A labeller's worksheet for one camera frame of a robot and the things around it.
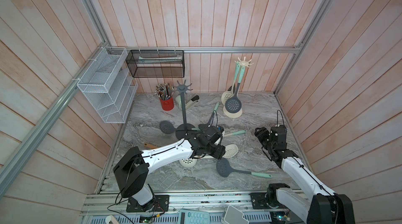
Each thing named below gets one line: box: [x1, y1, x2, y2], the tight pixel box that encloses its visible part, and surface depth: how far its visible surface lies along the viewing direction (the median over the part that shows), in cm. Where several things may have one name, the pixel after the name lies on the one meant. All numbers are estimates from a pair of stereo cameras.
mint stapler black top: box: [185, 95, 200, 110], surface depth 113 cm
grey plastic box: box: [224, 205, 250, 224], surface depth 64 cm
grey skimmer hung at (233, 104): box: [224, 65, 245, 114], surface depth 97 cm
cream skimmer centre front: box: [222, 143, 239, 159], surface depth 92 cm
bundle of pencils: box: [154, 82, 175, 100], surface depth 101 cm
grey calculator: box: [177, 209, 211, 224], surface depth 70 cm
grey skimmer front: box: [216, 157, 273, 178], surface depth 84 cm
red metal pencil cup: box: [160, 96, 175, 111], surface depth 112 cm
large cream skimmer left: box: [179, 157, 198, 168], surface depth 85 cm
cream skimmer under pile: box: [223, 129, 248, 138], surface depth 100 cm
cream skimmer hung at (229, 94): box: [220, 63, 241, 106], surface depth 100 cm
